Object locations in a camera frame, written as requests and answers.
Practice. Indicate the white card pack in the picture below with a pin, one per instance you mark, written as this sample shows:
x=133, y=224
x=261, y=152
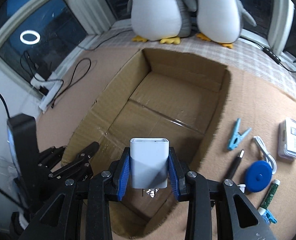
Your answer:
x=287, y=139

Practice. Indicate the large grey penguin plush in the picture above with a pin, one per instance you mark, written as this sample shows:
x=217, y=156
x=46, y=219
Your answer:
x=165, y=21

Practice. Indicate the cardboard box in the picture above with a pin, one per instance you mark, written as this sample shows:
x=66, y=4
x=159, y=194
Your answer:
x=152, y=93

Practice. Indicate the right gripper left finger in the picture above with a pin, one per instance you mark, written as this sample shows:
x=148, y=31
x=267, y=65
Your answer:
x=108, y=186

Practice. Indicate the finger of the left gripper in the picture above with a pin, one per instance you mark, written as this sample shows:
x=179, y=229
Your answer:
x=48, y=159
x=78, y=170

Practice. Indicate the white power strip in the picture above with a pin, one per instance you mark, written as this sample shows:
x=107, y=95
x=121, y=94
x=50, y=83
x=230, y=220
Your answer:
x=48, y=88

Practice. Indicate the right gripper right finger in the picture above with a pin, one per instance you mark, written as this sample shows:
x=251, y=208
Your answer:
x=189, y=186

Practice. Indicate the small grey penguin plush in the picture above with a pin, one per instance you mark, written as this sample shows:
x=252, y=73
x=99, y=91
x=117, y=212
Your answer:
x=221, y=21

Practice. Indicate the light blue clothespin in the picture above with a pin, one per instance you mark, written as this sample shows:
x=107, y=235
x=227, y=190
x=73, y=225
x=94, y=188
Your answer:
x=237, y=137

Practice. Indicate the black pen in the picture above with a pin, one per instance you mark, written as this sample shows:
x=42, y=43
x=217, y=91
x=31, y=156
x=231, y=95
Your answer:
x=234, y=165

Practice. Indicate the checkered cloth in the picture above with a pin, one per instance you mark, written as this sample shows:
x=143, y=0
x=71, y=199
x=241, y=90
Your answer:
x=244, y=56

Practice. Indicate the white USB wall charger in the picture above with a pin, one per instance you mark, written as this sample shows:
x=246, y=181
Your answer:
x=149, y=164

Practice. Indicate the green glitter tube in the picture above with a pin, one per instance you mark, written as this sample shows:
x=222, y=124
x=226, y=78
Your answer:
x=269, y=196

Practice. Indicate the blue round tape measure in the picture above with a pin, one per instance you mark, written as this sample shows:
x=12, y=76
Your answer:
x=257, y=176

